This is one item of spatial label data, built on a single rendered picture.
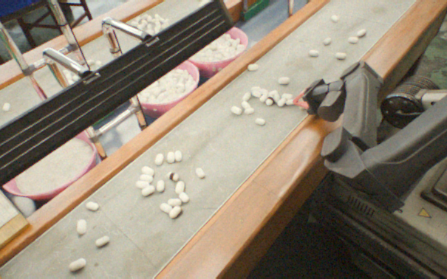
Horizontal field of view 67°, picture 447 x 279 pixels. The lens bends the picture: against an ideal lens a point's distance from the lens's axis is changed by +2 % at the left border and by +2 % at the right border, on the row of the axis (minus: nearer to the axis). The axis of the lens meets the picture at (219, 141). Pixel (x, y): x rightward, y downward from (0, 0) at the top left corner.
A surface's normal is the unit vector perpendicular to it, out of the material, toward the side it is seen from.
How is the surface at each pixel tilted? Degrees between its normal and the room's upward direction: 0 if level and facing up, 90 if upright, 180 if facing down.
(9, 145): 58
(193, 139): 0
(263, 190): 0
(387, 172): 63
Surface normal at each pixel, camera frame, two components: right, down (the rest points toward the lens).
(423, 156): -0.18, 0.36
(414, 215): -0.09, -0.67
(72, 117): 0.59, 0.00
